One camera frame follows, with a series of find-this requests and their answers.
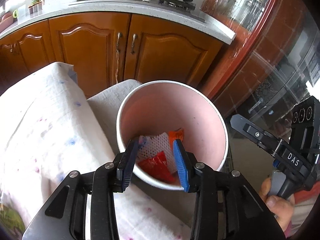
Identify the green snack wrapper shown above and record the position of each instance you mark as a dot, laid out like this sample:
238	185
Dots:
12	221

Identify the pink trash bin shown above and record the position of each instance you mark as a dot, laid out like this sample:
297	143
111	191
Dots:
163	106

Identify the red snack wrapper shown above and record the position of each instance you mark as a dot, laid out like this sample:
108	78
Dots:
157	167

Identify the right hand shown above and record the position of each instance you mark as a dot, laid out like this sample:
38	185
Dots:
282	208

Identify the white foam fruit net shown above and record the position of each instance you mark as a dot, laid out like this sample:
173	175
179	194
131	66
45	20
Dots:
157	144

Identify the orange snack wrapper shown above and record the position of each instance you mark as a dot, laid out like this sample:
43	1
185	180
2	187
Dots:
174	135

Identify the printed paper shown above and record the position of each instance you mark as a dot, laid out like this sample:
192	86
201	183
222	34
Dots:
143	141

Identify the brown lower kitchen cabinets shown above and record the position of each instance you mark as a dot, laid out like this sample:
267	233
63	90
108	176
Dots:
109	47

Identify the red glass display cabinet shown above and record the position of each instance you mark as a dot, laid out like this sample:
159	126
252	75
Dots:
262	74

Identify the grey kitchen countertop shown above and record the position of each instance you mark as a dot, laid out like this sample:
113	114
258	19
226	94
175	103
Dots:
206	24

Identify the white floral tablecloth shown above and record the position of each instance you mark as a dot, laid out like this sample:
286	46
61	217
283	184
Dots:
48	129

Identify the pink basin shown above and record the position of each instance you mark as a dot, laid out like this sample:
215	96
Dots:
6	21

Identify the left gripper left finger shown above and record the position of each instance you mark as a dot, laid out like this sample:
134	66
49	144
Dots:
63	215

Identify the condiment bottle rack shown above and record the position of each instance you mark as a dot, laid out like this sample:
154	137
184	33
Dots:
35	6

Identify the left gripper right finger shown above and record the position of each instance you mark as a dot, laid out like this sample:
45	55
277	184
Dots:
226	206

